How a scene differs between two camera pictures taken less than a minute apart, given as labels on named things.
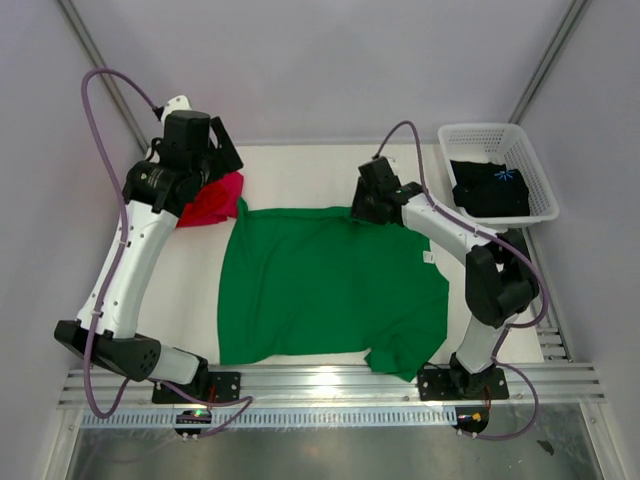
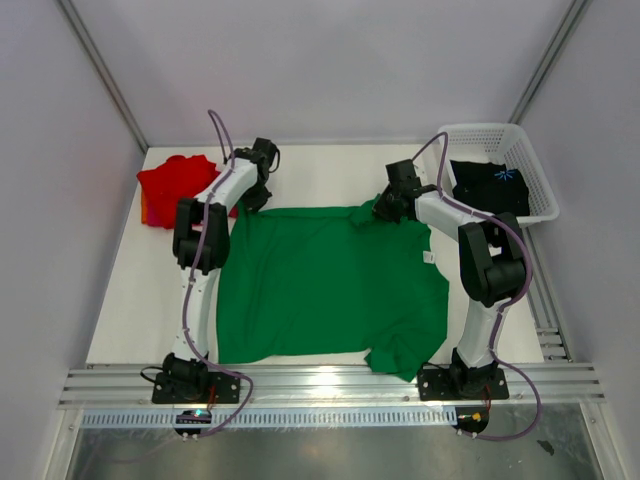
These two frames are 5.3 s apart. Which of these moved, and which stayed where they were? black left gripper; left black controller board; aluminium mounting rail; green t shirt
Moved: black left gripper
Stayed: left black controller board; aluminium mounting rail; green t shirt
